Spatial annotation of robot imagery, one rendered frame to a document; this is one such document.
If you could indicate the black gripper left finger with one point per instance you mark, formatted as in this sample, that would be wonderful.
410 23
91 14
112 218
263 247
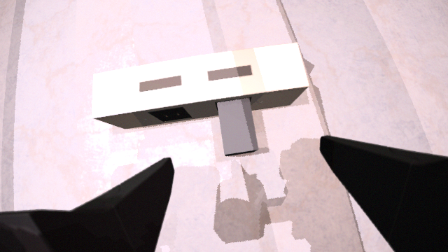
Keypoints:
126 218

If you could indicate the black two-prong plug charger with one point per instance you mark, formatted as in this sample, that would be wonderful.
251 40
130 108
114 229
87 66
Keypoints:
237 127

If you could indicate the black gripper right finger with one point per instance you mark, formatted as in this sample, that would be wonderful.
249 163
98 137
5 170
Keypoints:
403 192

